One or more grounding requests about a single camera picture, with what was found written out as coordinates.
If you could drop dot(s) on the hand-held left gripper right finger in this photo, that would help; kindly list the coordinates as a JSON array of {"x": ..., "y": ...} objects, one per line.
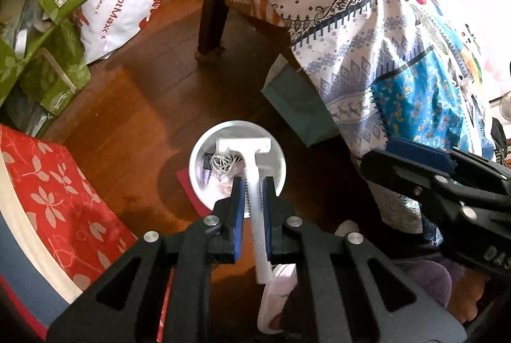
[{"x": 266, "y": 219}]

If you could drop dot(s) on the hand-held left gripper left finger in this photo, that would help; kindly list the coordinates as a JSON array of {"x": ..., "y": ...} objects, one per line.
[{"x": 238, "y": 219}]

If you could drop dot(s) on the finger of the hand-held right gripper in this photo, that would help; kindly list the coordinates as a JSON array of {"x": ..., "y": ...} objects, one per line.
[
  {"x": 419, "y": 152},
  {"x": 399, "y": 167}
]

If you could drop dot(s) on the white serrated plastic piece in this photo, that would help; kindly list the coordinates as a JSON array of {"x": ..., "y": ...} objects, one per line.
[{"x": 252, "y": 167}]

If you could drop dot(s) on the dark small wrapper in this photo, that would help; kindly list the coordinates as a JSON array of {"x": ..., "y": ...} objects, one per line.
[{"x": 207, "y": 167}]

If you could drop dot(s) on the white plastic bin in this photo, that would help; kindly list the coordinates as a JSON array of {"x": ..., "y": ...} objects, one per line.
[{"x": 199, "y": 151}]

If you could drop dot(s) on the person's foot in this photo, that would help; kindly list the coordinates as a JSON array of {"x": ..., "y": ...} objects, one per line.
[{"x": 469, "y": 299}]

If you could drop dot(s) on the white slipper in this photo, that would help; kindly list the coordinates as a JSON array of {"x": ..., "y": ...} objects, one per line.
[{"x": 275, "y": 295}]

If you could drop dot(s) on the standing electric fan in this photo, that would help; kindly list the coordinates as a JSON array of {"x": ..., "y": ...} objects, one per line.
[{"x": 505, "y": 107}]

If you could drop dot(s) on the teal paper bag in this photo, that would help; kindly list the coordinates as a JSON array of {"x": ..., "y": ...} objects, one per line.
[{"x": 299, "y": 99}]

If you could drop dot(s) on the blue patchwork bed sheet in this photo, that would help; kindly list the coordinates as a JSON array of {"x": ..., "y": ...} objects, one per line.
[{"x": 351, "y": 40}]

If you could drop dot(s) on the red floral mattress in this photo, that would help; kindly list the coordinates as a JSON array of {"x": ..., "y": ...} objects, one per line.
[{"x": 52, "y": 199}]

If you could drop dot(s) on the wooden bed leg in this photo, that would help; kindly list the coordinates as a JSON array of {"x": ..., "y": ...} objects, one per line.
[{"x": 213, "y": 8}]

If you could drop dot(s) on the white shopping bag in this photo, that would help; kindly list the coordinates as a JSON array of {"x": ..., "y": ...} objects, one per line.
[{"x": 111, "y": 16}]

